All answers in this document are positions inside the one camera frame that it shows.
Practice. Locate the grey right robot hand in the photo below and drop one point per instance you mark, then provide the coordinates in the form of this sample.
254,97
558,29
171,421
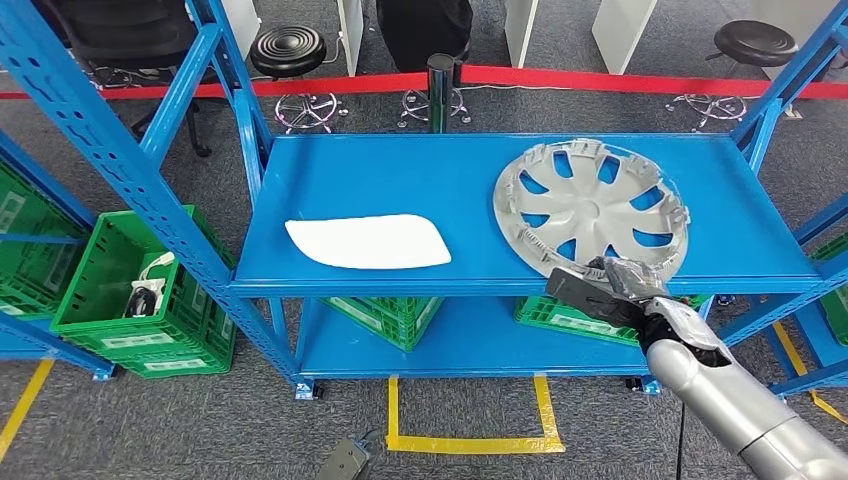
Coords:
629,278

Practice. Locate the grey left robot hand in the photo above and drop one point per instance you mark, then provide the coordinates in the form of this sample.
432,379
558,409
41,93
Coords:
343,464

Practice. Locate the silver plastic wheel hubcap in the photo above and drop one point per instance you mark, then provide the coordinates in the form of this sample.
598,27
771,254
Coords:
590,208

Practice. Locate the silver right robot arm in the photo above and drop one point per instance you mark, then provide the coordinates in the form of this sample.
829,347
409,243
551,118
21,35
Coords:
722,391

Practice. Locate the white curved plastic part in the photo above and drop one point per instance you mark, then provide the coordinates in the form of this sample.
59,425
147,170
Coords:
371,242

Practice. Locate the green plastic crate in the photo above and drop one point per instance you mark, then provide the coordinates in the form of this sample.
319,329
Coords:
199,354
570,321
696,301
394,324
30,272
86,328
836,305

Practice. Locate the yellow floor tape square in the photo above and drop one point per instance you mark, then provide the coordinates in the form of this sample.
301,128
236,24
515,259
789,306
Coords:
464,445
23,404

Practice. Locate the yellow floor tape line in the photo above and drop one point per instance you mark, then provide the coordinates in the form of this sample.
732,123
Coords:
788,351

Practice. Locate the red barrier belt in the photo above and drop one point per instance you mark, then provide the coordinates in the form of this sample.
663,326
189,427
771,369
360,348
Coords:
596,79
318,85

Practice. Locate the black smooth-seat round stool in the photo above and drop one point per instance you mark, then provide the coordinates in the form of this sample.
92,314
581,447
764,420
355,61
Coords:
755,41

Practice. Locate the black swivel chair chrome base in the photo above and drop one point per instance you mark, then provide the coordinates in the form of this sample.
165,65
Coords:
424,30

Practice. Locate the black ribbed-seat round stool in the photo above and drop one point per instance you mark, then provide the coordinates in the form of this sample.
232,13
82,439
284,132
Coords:
288,50

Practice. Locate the black stanchion post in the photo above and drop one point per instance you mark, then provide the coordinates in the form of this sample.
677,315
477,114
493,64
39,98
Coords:
440,89

